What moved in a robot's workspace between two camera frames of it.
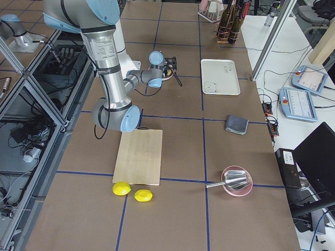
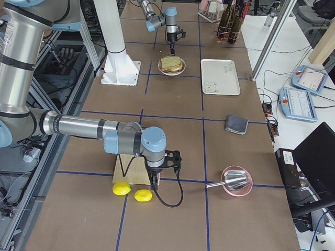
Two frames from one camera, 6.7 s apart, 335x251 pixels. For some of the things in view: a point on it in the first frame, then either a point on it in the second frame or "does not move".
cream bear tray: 220,77 does not move
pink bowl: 245,190 does not move
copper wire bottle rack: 225,34 does not move
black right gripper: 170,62 to 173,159
